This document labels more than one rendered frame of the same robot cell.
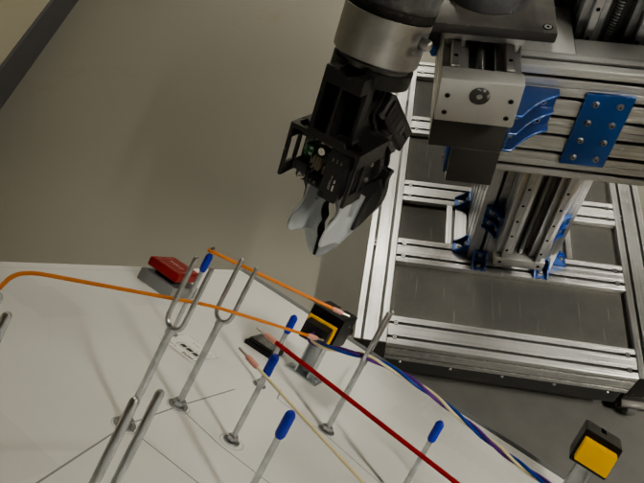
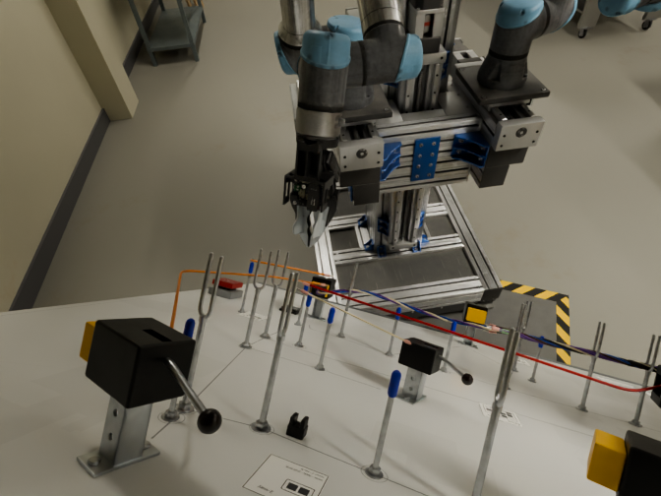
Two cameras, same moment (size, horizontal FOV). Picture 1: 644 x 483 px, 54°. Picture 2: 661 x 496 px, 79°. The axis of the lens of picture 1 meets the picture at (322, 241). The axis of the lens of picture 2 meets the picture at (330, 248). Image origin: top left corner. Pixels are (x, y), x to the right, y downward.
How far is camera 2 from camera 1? 15 cm
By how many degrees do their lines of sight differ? 9
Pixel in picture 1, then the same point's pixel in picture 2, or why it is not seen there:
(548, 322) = (428, 274)
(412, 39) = (335, 119)
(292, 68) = (240, 173)
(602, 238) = (443, 221)
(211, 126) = (201, 218)
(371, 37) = (316, 123)
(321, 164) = (304, 194)
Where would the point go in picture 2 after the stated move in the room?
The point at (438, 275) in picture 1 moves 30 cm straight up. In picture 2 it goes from (361, 266) to (361, 224)
